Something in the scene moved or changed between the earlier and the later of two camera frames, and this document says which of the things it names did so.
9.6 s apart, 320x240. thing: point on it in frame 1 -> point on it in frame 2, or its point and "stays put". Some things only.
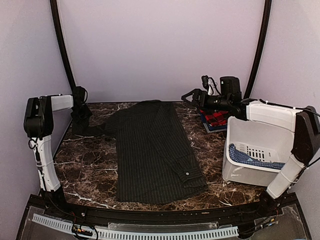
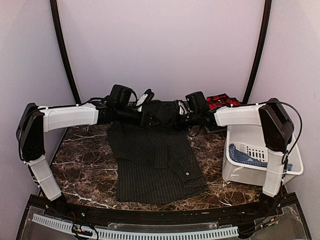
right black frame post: (262, 47) stays put
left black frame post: (54, 8) stays put
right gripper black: (195, 91) -> (178, 124)
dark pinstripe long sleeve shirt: (154, 164) stays put
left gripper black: (88, 113) -> (140, 121)
